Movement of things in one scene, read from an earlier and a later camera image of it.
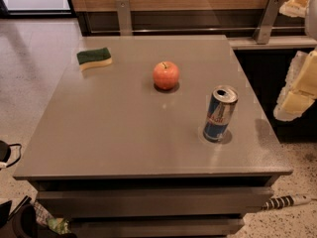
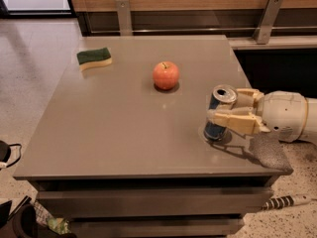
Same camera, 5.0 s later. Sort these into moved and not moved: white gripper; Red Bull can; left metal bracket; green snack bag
Moved: white gripper
Not moved: left metal bracket; green snack bag; Red Bull can
